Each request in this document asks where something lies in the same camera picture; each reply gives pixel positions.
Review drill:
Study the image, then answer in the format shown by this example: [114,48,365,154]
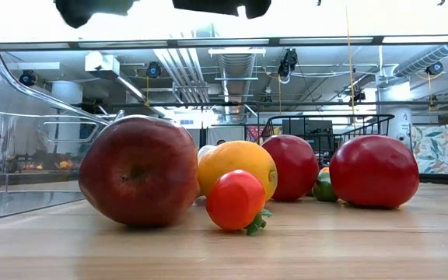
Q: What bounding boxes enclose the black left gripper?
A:
[172,0,272,19]

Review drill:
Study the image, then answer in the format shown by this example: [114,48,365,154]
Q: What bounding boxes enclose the white garlic bulb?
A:
[197,144,217,164]

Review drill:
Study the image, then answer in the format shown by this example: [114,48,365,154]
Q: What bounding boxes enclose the orange citrus fruit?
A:
[197,140,278,202]

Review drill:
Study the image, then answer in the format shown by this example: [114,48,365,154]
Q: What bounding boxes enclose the red tomato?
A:
[261,134,320,202]

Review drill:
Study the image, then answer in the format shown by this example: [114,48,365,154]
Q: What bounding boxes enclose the small green pepper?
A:
[311,170,340,203]

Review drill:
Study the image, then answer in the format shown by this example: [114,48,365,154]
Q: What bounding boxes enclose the small cherry tomato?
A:
[205,169,275,237]

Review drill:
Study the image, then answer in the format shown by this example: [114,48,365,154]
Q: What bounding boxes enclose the dark red apple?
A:
[78,114,201,228]

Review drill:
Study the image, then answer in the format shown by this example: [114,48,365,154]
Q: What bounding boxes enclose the dark computer monitors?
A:
[281,118,334,156]

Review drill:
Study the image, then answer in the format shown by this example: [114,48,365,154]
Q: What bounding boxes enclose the white ceiling box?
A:
[84,51,121,79]

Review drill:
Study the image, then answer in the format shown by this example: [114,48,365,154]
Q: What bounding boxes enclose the white round pillar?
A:
[51,80,84,106]
[377,83,414,147]

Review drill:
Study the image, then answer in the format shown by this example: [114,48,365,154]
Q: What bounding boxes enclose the clear plastic bin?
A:
[0,21,126,225]

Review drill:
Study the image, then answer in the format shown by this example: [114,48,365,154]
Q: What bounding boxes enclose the black ceiling camera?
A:
[145,61,162,79]
[277,48,299,79]
[425,61,445,76]
[19,69,37,87]

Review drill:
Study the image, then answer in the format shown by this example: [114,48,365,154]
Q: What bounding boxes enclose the silver ceiling air duct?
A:
[218,52,257,121]

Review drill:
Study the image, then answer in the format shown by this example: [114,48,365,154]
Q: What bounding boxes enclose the black wire basket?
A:
[261,114,395,172]

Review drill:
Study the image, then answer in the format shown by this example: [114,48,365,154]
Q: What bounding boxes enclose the spiral ceiling duct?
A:
[393,43,448,78]

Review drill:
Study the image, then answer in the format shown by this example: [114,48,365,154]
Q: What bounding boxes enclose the black aluminium table frame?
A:
[419,173,448,187]

